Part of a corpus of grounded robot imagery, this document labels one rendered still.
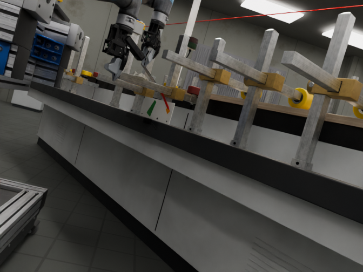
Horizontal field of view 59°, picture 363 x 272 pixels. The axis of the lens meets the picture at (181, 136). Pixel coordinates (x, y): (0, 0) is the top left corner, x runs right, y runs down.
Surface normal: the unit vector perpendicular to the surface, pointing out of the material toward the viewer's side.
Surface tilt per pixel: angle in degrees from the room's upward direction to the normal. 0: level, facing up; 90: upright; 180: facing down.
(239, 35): 90
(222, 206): 90
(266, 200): 90
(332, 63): 90
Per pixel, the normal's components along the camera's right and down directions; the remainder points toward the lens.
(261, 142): -0.75, -0.18
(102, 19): 0.14, 0.10
